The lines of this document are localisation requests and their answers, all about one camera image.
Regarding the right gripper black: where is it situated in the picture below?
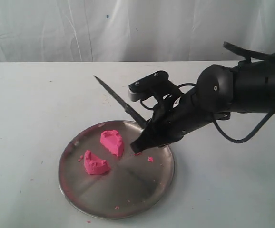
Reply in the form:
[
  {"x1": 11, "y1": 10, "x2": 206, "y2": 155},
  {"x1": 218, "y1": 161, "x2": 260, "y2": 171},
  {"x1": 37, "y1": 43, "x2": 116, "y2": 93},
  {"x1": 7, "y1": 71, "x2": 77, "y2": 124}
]
[{"x1": 130, "y1": 89, "x2": 223, "y2": 153}]

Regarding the black knife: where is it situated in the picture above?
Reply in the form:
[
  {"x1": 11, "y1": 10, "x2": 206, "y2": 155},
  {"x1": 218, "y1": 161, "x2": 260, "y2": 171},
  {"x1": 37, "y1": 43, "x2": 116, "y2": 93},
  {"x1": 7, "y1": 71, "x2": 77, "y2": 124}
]
[{"x1": 94, "y1": 75, "x2": 147, "y2": 129}]

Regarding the pink clay piece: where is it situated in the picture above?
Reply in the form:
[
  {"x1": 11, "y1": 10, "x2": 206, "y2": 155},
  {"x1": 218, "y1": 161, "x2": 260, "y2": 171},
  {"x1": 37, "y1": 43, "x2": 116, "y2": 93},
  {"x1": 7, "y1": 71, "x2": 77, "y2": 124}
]
[{"x1": 100, "y1": 130, "x2": 125, "y2": 157}]

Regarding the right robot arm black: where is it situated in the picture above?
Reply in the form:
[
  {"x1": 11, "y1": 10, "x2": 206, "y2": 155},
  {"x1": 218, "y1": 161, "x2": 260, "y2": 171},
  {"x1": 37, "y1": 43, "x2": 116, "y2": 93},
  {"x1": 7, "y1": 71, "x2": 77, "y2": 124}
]
[{"x1": 128, "y1": 42, "x2": 275, "y2": 153}]

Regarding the round stainless steel plate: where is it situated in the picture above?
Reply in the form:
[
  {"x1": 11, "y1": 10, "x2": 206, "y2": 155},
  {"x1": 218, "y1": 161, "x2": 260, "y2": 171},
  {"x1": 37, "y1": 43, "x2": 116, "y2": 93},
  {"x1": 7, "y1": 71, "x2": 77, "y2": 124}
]
[{"x1": 58, "y1": 120, "x2": 175, "y2": 219}]

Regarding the white plastic backdrop sheet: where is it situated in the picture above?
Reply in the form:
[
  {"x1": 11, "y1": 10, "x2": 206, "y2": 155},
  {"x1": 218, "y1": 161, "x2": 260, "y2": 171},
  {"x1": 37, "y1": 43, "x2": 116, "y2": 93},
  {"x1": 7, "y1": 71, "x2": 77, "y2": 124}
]
[{"x1": 0, "y1": 0, "x2": 275, "y2": 62}]

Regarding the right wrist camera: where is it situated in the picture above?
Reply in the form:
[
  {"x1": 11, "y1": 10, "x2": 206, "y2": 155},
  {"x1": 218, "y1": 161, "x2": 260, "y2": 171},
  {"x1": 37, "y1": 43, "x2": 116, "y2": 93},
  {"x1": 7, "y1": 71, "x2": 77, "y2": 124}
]
[{"x1": 128, "y1": 70, "x2": 182, "y2": 111}]

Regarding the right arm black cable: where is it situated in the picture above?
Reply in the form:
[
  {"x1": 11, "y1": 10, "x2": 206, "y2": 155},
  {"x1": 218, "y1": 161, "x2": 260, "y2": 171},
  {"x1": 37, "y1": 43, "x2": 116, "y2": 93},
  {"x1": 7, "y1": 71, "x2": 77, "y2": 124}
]
[{"x1": 175, "y1": 83, "x2": 275, "y2": 144}]

